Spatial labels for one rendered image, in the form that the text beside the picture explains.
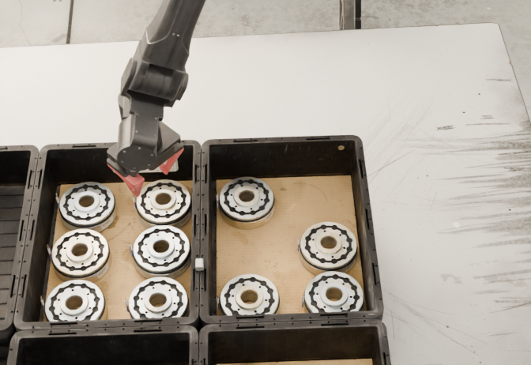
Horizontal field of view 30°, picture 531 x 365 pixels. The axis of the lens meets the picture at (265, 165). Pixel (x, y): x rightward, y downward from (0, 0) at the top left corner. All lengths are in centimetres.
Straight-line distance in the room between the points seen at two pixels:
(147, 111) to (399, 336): 71
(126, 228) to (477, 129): 82
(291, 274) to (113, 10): 197
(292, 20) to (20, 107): 144
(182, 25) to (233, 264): 57
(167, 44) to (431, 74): 105
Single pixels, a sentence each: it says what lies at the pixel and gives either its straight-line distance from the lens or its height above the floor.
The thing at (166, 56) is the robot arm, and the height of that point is 136.
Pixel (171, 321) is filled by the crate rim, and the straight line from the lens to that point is 162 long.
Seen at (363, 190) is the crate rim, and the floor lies 93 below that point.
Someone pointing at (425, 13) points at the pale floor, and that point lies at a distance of 356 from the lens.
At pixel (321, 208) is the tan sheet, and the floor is 83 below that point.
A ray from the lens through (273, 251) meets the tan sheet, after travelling 181.
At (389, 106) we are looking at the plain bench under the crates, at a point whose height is 70.
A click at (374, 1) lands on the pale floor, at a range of 359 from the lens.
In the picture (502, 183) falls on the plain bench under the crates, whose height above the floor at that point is 70.
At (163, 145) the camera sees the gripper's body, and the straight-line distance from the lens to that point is 155.
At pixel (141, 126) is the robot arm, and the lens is 142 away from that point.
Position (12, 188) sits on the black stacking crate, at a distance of 197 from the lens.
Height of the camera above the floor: 231
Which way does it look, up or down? 50 degrees down
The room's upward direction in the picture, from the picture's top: 1 degrees counter-clockwise
